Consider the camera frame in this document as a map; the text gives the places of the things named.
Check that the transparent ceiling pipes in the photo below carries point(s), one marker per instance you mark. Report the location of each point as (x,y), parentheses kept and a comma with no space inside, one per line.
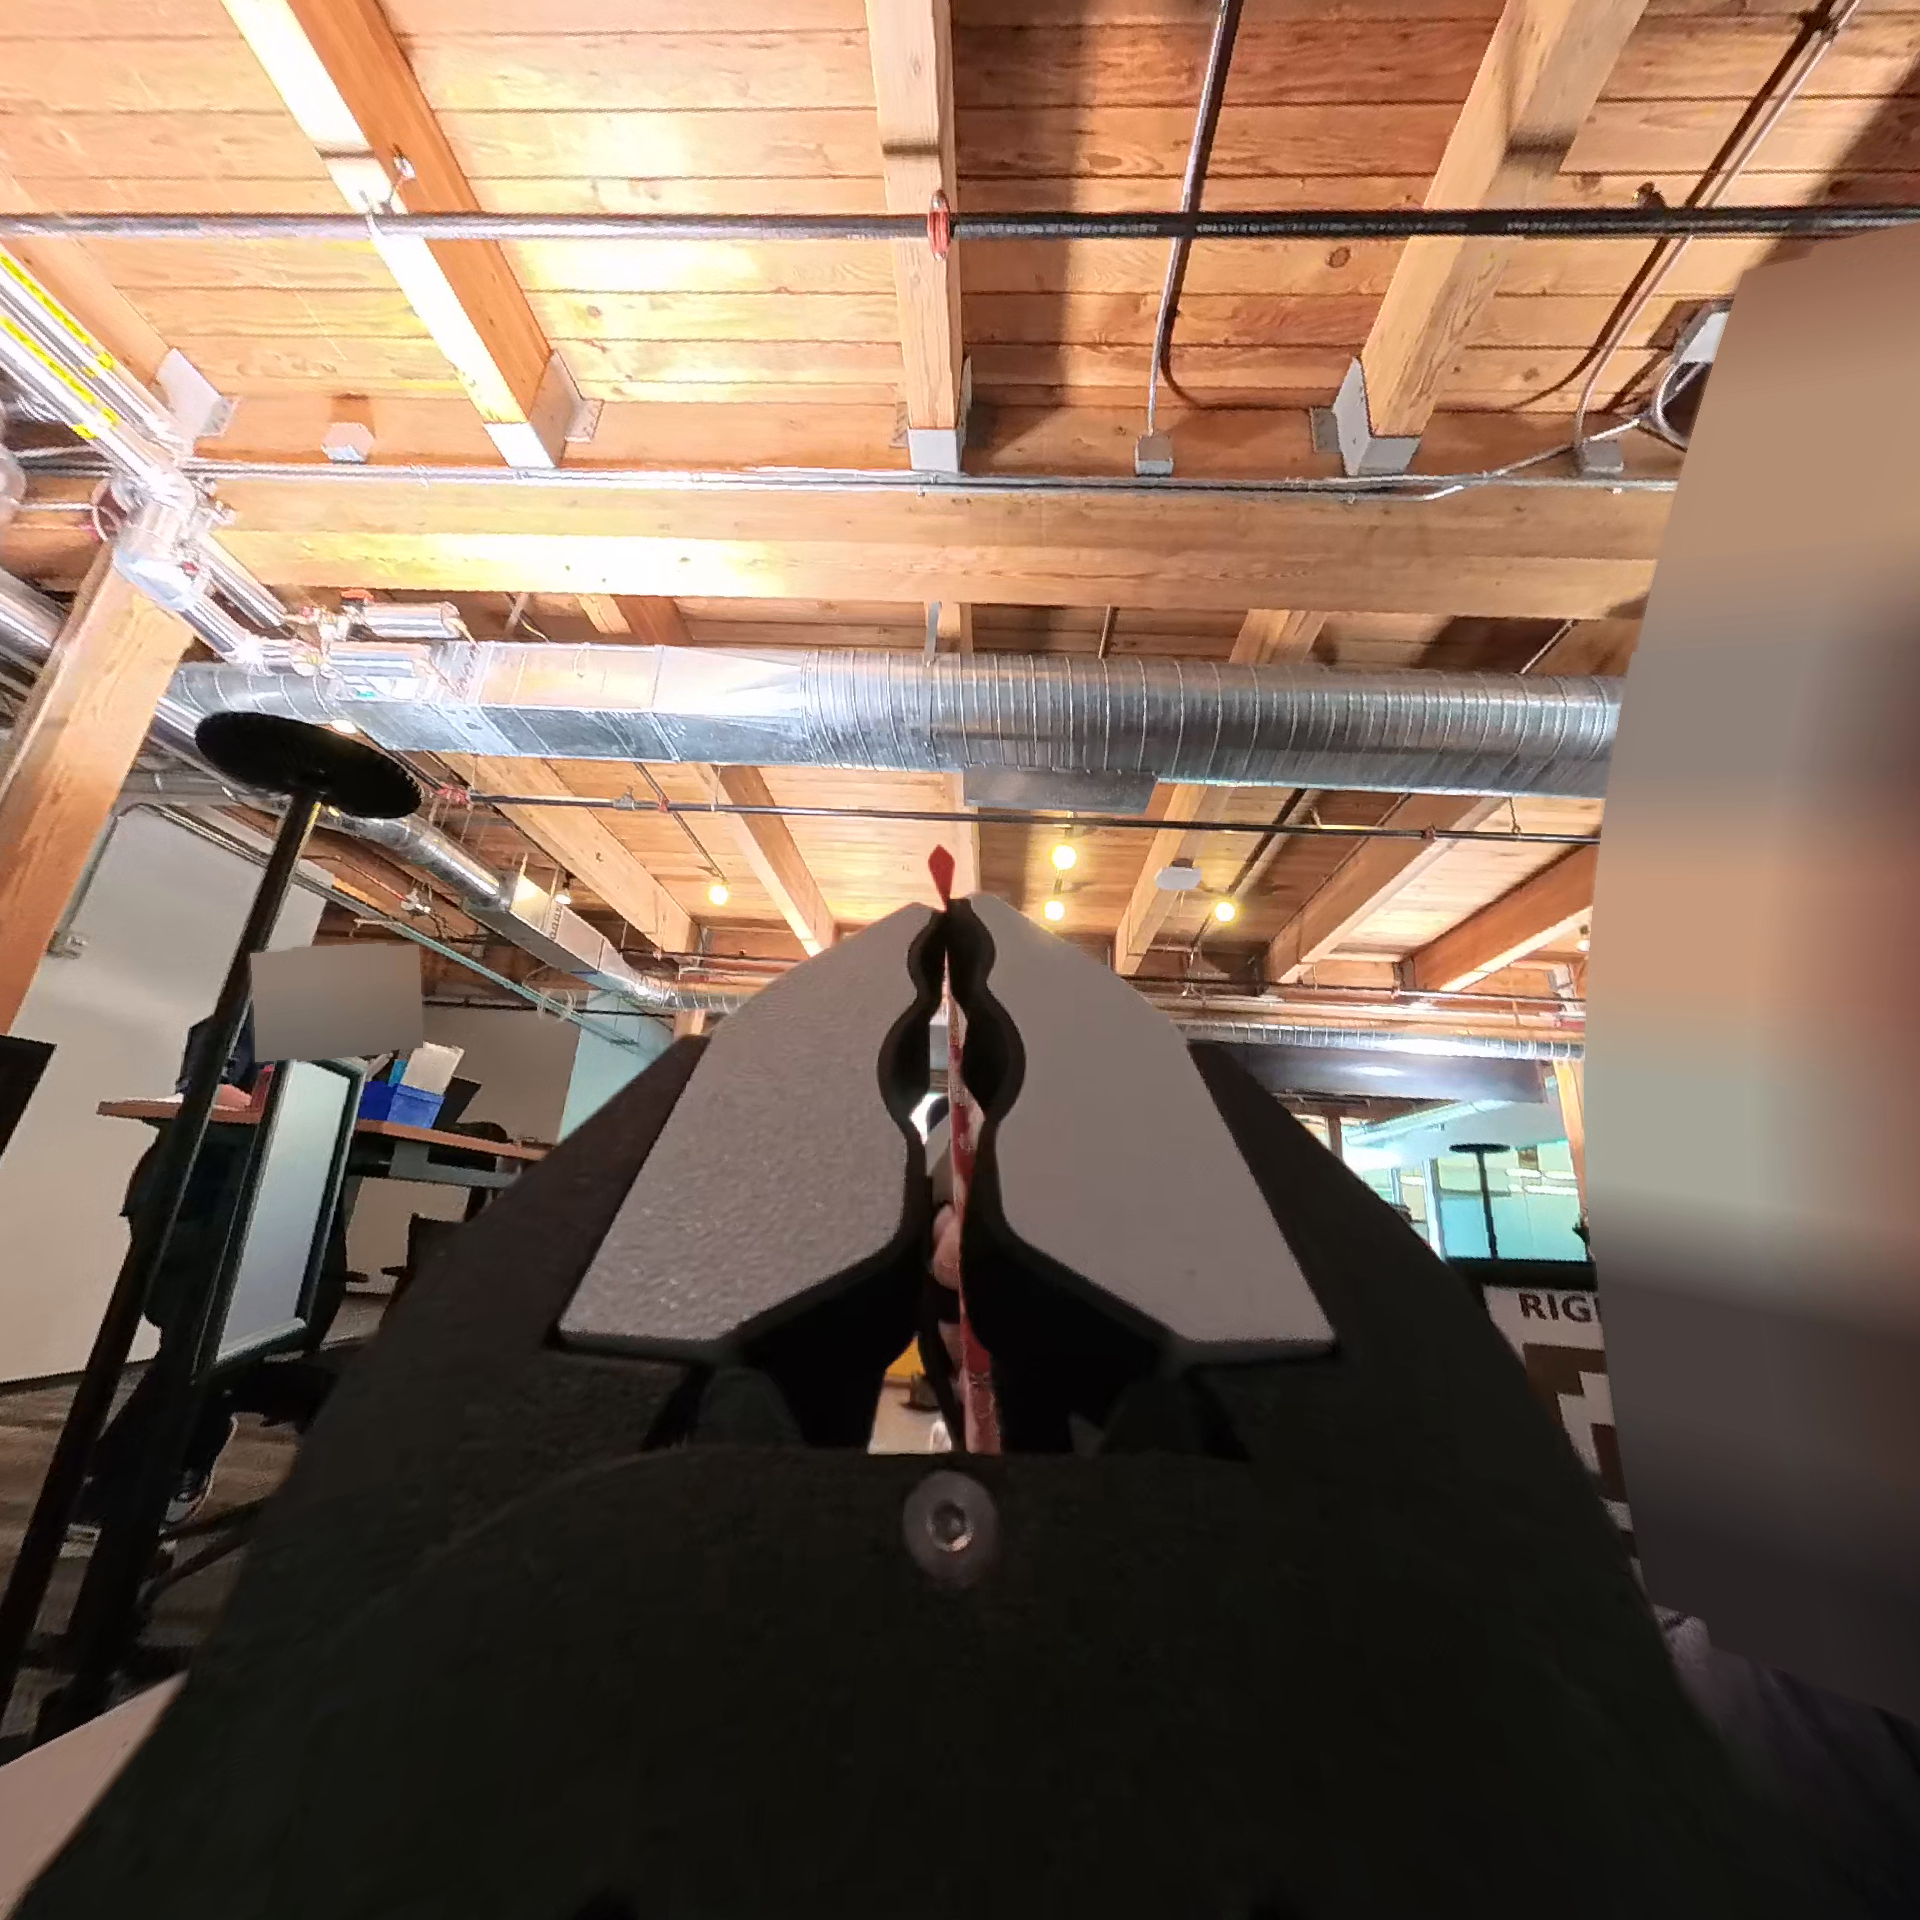
(150,524)

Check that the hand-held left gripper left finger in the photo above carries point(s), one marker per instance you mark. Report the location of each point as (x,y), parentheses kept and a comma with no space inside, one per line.
(751,1171)

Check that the slim black floor lamp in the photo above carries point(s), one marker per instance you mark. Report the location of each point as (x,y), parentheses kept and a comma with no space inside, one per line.
(1483,1150)

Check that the silver ceiling air duct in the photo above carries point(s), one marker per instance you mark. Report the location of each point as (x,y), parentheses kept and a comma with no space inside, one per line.
(1051,720)

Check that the framed black white marker sign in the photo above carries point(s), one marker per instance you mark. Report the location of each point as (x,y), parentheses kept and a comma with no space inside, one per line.
(1545,1394)

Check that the narrow silver duct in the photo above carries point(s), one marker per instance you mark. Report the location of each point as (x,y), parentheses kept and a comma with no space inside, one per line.
(435,862)

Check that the black ceiling pipe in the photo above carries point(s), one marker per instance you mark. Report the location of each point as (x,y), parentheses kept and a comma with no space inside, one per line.
(1350,225)

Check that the display screen on stand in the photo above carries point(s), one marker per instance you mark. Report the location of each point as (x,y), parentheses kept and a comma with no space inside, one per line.
(284,1201)

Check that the wooden top desk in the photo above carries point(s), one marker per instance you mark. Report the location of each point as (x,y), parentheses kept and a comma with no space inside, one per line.
(450,1142)

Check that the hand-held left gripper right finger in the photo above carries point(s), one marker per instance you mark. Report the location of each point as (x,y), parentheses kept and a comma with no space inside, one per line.
(1154,1171)

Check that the person's dark grey shirt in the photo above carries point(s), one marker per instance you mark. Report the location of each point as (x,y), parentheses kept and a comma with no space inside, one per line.
(1800,1770)

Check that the blue storage bin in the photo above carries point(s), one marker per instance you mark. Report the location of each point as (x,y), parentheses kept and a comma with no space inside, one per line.
(398,1107)

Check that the white junction box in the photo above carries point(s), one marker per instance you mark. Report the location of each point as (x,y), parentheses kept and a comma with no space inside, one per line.
(1692,368)

